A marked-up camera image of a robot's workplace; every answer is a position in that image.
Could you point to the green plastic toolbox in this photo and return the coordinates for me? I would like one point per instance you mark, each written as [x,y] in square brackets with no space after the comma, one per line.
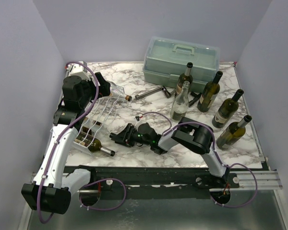
[166,59]

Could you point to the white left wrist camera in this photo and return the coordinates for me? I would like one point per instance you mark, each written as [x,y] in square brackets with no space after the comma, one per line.
[78,70]

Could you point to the dark green white-label bottle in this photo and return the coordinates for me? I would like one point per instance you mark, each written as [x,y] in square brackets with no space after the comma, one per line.
[227,110]

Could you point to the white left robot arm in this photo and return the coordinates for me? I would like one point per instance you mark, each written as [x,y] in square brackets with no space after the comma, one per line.
[50,191]

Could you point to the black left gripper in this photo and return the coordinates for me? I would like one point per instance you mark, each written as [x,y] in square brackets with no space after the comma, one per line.
[103,88]

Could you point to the black metal base rail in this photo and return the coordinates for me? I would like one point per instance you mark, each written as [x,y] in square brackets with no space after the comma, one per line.
[157,183]

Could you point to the clear acrylic wine rack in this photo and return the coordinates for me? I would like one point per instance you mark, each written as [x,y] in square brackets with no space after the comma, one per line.
[100,112]

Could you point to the green bottle in rack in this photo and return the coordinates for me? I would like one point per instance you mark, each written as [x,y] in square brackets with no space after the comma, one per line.
[93,145]

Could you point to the green bottle silver neck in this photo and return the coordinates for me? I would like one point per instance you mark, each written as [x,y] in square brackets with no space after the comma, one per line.
[233,133]

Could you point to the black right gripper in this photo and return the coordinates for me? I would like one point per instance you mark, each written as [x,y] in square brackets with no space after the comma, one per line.
[127,135]

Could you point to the clear glass wine bottle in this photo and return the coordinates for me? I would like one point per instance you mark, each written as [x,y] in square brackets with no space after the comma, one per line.
[181,103]

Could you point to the grey metal rod tool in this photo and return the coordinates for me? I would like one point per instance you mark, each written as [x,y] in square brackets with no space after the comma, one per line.
[163,89]

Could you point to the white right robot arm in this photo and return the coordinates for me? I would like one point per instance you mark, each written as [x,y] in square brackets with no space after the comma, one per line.
[195,136]

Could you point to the black corkscrew tool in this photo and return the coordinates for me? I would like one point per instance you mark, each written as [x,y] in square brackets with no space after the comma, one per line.
[196,97]

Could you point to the olive green wine bottle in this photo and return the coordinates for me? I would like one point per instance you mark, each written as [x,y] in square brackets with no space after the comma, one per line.
[209,93]

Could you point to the clear bottle with cork stopper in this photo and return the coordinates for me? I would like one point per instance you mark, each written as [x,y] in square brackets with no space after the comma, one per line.
[118,92]

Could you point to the dark green labelled wine bottle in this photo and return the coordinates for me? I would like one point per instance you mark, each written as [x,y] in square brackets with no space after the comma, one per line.
[186,76]

